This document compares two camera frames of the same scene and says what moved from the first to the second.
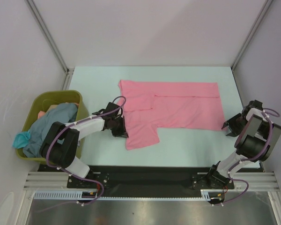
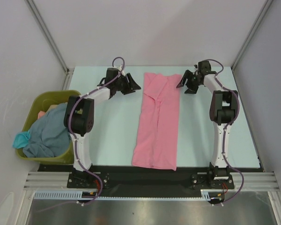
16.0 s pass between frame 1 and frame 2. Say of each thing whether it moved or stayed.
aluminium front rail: stayed
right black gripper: moved
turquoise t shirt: stayed
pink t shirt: moved
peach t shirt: stayed
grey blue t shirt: stayed
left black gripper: moved
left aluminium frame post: stayed
